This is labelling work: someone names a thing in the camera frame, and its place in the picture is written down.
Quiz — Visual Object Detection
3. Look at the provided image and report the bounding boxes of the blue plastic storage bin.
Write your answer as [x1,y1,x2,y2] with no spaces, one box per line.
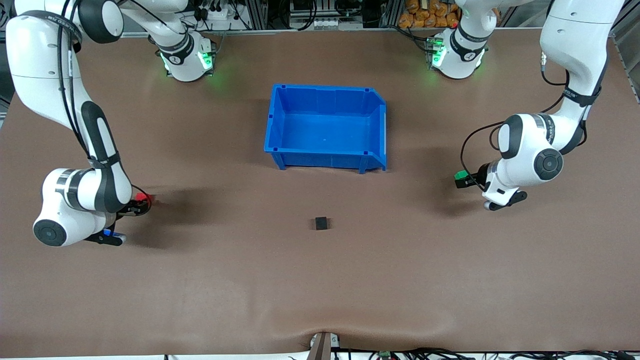
[263,83,388,175]

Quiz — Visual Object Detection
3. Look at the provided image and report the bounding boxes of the orange snack packets pile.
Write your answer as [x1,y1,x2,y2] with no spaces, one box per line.
[398,0,463,29]

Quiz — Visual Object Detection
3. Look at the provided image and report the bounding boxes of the white power strip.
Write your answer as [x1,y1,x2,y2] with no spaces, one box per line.
[197,4,241,24]

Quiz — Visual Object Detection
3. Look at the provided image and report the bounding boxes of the silver black electronics box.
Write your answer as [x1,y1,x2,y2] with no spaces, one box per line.
[289,0,366,31]

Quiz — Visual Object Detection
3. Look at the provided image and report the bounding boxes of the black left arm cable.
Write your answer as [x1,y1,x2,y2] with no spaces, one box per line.
[459,52,574,192]

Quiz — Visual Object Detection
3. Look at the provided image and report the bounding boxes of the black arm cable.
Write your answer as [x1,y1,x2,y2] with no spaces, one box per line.
[459,52,574,192]
[56,0,101,166]

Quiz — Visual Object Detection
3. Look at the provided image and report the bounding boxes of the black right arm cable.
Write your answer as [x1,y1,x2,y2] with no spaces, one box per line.
[56,0,101,166]

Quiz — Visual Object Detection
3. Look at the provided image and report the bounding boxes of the black cable bundle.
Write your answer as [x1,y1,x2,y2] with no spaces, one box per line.
[345,347,640,360]

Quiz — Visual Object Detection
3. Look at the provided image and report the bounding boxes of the aluminium frame profile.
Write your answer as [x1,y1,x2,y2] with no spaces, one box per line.
[612,0,640,51]

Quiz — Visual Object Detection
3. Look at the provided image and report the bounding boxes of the brown camera mount bracket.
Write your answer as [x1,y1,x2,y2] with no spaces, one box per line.
[306,331,342,360]

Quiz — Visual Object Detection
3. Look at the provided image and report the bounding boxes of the silver table edge rail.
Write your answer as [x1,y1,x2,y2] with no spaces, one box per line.
[122,27,543,39]

